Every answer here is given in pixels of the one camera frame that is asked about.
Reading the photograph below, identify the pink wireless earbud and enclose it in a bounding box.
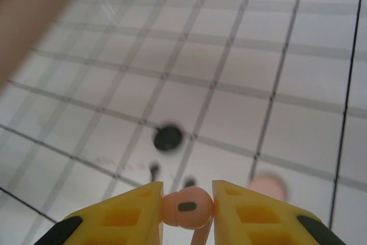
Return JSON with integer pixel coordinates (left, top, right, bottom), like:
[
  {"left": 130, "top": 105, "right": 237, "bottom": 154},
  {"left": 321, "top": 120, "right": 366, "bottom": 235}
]
[{"left": 160, "top": 186, "right": 216, "bottom": 245}]

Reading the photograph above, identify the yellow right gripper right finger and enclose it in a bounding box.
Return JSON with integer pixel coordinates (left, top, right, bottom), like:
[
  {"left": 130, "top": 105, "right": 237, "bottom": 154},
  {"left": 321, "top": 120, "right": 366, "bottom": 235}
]
[{"left": 210, "top": 180, "right": 350, "bottom": 245}]

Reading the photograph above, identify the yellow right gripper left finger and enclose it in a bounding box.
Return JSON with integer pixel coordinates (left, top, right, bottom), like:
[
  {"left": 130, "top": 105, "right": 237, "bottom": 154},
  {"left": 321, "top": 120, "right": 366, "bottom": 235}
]
[{"left": 36, "top": 181, "right": 165, "bottom": 245}]

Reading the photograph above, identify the pink charging case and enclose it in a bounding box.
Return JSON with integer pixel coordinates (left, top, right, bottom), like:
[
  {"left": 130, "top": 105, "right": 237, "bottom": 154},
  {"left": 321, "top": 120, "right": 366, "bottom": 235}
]
[{"left": 248, "top": 172, "right": 289, "bottom": 200}]

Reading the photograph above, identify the black wireless earbud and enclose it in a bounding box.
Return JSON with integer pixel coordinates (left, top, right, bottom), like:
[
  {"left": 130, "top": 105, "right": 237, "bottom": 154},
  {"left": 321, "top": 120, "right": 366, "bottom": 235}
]
[
  {"left": 183, "top": 176, "right": 197, "bottom": 189},
  {"left": 148, "top": 162, "right": 161, "bottom": 180}
]

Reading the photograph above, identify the black round charging case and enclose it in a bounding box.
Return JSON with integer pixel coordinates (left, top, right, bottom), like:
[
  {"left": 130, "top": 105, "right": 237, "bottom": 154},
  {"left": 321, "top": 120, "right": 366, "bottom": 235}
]
[{"left": 151, "top": 120, "right": 186, "bottom": 151}]

